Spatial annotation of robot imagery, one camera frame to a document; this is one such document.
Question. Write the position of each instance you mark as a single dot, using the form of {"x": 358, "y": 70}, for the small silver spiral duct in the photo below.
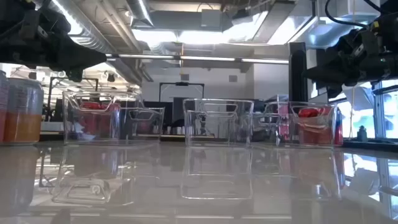
{"x": 140, "y": 12}

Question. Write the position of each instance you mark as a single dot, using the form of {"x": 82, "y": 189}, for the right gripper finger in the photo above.
{"x": 335, "y": 91}
{"x": 332, "y": 73}

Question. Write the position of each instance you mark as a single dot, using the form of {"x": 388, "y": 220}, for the small grey bottle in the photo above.
{"x": 361, "y": 133}

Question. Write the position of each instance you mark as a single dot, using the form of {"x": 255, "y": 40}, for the black framed white board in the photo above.
{"x": 182, "y": 83}

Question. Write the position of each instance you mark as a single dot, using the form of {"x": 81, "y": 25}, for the red can with blue logo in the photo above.
{"x": 339, "y": 127}

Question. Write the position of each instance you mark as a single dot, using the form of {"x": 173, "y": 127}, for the clear plastic bin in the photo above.
{"x": 217, "y": 124}
{"x": 71, "y": 124}
{"x": 270, "y": 130}

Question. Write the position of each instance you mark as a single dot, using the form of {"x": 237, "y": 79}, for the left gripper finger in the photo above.
{"x": 75, "y": 74}
{"x": 81, "y": 56}

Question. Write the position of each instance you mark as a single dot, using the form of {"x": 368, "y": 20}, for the long ceiling light strip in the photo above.
{"x": 205, "y": 58}

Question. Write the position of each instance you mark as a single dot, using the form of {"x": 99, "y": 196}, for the white and orange soda can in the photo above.
{"x": 3, "y": 109}
{"x": 25, "y": 118}

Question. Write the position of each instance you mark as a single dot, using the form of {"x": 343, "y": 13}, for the grey ceiling vent box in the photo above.
{"x": 211, "y": 17}

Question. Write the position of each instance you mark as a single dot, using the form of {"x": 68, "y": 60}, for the black ribbed pillar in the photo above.
{"x": 295, "y": 53}

